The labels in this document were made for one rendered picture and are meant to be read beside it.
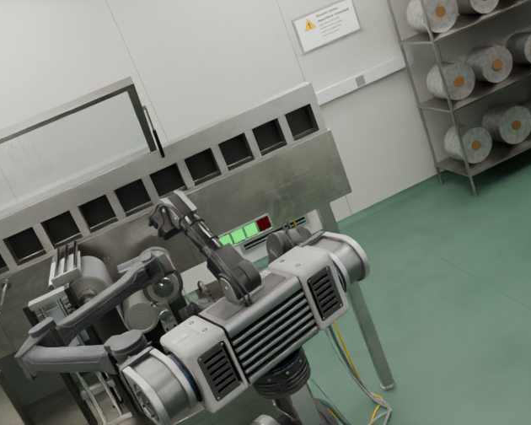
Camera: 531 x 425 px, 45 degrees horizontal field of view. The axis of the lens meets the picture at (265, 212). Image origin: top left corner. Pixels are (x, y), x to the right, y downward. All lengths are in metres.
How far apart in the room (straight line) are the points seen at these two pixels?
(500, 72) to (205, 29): 2.31
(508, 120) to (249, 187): 3.21
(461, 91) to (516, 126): 0.60
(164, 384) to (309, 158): 1.62
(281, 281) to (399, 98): 4.22
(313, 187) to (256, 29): 2.47
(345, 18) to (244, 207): 2.85
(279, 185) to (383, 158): 2.87
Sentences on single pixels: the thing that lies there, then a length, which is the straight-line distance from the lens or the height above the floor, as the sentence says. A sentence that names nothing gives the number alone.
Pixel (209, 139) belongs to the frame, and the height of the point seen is 1.61.
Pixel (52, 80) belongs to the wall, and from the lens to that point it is 4.86.
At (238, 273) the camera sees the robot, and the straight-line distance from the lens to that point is 1.32.
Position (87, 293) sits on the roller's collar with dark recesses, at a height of 1.37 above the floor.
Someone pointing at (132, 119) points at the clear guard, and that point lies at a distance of 2.34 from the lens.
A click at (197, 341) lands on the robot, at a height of 1.53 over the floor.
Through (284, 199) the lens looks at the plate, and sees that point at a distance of 2.71.
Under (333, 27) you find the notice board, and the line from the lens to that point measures 5.21.
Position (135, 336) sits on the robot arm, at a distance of 1.49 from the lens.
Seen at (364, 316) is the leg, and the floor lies 0.45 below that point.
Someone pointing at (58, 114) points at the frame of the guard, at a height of 1.96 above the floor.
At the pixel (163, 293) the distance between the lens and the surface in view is 2.34.
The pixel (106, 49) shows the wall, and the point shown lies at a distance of 4.85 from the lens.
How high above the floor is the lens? 2.11
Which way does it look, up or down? 19 degrees down
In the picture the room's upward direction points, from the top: 22 degrees counter-clockwise
